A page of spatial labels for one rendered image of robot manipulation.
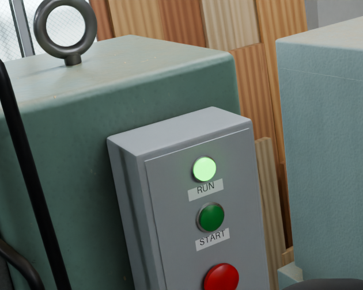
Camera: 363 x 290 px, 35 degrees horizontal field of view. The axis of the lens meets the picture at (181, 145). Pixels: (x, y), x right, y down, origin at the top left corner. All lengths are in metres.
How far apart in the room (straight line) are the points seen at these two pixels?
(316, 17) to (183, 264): 2.26
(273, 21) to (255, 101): 0.32
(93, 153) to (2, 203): 0.08
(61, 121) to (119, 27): 1.49
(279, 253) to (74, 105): 1.85
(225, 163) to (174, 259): 0.08
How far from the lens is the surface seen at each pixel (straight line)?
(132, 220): 0.45
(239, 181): 0.45
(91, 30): 0.55
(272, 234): 2.19
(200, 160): 0.42
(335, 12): 2.71
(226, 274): 0.46
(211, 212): 0.44
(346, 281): 0.61
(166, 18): 2.04
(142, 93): 0.46
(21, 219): 0.46
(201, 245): 0.45
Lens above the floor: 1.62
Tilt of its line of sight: 19 degrees down
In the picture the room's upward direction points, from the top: 8 degrees counter-clockwise
